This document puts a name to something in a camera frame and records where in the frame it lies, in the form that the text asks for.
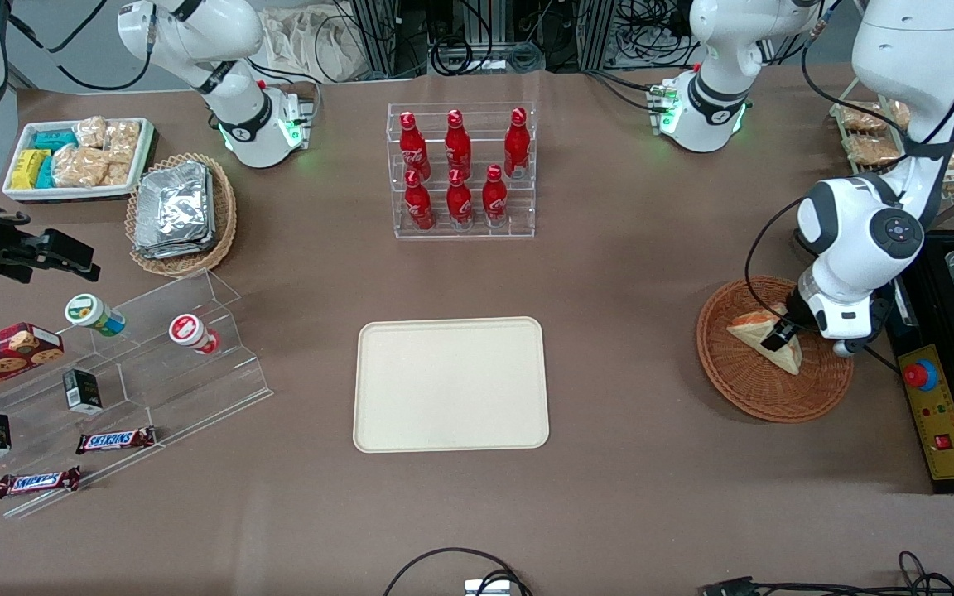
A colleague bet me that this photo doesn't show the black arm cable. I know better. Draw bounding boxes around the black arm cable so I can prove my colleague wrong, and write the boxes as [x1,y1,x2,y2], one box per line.
[9,0,155,92]
[744,197,811,314]

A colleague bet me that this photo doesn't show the black yellow control box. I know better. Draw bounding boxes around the black yellow control box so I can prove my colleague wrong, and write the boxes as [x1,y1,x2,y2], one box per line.
[883,232,954,495]

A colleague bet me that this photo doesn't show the beige cloth bag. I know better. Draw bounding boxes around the beige cloth bag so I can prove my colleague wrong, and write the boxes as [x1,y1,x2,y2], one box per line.
[260,7,367,84]

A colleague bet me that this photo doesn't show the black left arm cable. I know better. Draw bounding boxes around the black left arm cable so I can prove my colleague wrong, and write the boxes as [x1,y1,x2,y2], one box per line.
[744,197,811,314]

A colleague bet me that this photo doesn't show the black looped cable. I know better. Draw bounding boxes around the black looped cable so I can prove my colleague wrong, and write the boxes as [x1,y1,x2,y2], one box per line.
[383,547,532,596]

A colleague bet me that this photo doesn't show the black coiled cable bundle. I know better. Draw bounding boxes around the black coiled cable bundle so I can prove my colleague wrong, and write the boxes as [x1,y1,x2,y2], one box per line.
[430,33,546,77]

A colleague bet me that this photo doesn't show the yellow snack pack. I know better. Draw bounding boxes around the yellow snack pack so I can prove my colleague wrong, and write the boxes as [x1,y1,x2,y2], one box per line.
[11,149,51,190]

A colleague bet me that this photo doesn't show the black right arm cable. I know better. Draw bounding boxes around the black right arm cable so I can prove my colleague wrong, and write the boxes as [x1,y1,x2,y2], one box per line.
[9,0,155,92]

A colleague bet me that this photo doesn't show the green lid yogurt cup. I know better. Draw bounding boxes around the green lid yogurt cup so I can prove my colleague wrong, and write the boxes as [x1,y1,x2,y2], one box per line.
[65,293,127,337]

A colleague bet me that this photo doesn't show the brown round wicker basket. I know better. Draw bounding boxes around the brown round wicker basket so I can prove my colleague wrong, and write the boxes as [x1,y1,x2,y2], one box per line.
[696,276,855,424]

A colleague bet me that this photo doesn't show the red cola bottle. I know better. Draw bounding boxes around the red cola bottle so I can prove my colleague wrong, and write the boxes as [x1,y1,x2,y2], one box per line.
[398,111,431,181]
[445,108,473,178]
[403,170,435,232]
[503,107,531,180]
[482,164,508,227]
[446,167,474,229]

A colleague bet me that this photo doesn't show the white rectangular snack bin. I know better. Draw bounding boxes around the white rectangular snack bin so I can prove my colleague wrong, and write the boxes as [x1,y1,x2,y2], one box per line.
[2,118,157,204]

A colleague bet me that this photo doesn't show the clear acrylic stepped display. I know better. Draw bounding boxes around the clear acrylic stepped display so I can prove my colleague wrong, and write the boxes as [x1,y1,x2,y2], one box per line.
[0,269,273,521]

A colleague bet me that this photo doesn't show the triangular sandwich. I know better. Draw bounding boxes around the triangular sandwich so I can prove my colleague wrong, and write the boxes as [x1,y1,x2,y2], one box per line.
[726,303,803,376]

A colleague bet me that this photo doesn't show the red lid yogurt cup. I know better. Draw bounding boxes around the red lid yogurt cup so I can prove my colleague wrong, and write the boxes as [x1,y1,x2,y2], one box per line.
[168,314,221,356]

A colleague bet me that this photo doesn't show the red plaid cookie box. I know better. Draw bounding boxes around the red plaid cookie box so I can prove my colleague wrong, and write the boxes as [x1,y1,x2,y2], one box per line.
[0,323,65,405]

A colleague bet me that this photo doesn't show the light tan wicker basket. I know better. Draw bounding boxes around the light tan wicker basket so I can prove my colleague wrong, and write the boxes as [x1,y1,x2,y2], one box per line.
[125,153,238,278]

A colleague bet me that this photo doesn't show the black cable with connector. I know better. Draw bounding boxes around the black cable with connector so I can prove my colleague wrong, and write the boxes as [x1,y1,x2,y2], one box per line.
[701,550,954,596]

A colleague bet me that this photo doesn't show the red emergency stop button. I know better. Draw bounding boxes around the red emergency stop button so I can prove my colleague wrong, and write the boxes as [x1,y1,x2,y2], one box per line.
[903,358,939,392]

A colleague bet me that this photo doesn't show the aluminium frame post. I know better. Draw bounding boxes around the aluminium frame post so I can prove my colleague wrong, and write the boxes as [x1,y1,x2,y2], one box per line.
[353,0,430,79]

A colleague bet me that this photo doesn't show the cream rectangular tray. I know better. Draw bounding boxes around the cream rectangular tray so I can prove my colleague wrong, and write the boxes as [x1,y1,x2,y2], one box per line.
[353,316,551,454]

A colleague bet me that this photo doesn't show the foil wrapped packets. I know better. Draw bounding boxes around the foil wrapped packets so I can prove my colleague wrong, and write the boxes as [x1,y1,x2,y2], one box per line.
[133,161,217,260]

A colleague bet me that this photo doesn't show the clear acrylic bottle rack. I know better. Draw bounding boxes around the clear acrylic bottle rack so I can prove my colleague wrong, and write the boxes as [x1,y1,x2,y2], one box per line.
[387,102,537,241]

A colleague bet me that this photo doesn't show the brown Snickers bar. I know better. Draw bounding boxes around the brown Snickers bar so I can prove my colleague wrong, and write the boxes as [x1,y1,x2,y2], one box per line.
[0,466,82,499]
[75,426,157,455]

